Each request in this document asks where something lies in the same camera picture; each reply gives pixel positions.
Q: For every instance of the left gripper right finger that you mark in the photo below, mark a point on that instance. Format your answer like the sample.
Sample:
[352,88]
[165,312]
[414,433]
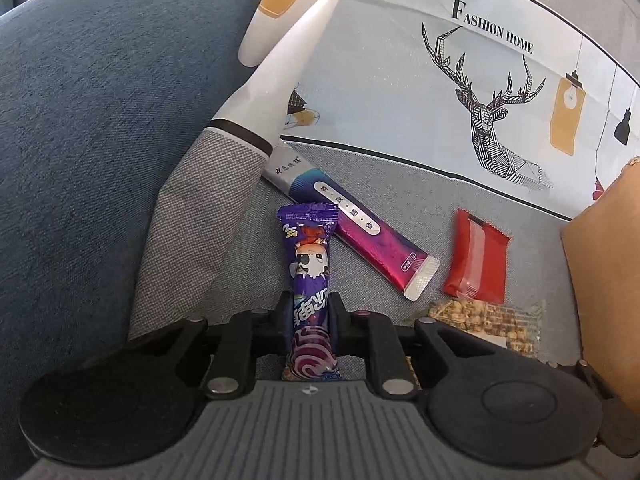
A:
[401,362]

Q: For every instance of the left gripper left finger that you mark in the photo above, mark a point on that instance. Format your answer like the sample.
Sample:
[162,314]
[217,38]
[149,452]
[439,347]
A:
[218,361]

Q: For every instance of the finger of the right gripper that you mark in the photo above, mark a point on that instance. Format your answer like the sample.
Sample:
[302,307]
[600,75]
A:
[619,430]

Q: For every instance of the purple cartoon snack packet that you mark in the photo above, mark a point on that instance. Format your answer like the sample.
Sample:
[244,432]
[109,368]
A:
[306,232]

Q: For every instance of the clear peanut bag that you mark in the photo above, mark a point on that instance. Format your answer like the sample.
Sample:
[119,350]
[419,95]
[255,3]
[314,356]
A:
[512,328]

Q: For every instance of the purple gradient stick packet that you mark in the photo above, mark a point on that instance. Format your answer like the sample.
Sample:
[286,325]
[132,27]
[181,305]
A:
[404,264]

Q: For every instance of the small red snack packet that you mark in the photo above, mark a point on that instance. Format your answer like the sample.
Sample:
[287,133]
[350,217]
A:
[478,264]

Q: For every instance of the cardboard box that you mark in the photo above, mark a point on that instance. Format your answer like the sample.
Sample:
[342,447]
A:
[601,246]

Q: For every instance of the deer print sofa cover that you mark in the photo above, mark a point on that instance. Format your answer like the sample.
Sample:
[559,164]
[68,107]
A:
[418,108]

